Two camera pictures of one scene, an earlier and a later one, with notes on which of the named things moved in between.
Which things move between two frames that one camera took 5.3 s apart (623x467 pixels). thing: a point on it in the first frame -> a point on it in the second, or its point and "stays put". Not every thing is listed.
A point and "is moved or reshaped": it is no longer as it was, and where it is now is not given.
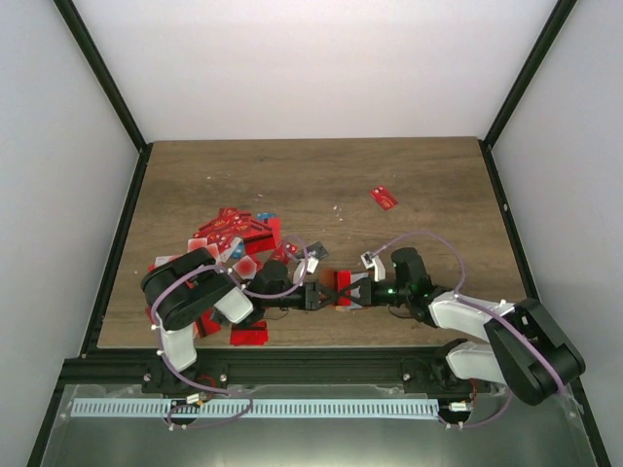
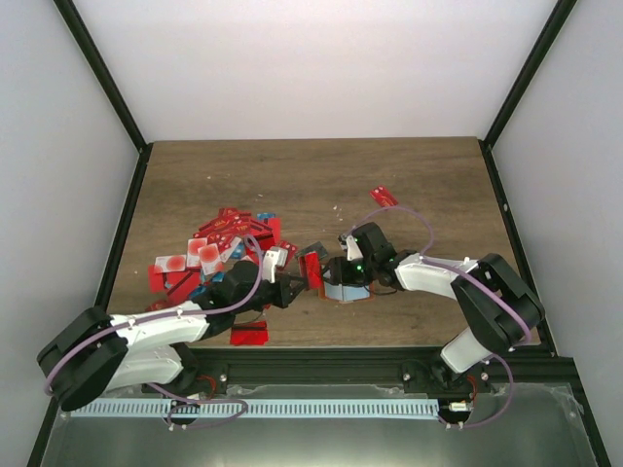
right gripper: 367,295 -> 339,272
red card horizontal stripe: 245,337 stays put
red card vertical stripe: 344,280 is moved or reshaped
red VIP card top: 228,223 stays put
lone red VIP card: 385,199 stays put
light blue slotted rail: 258,407 stays put
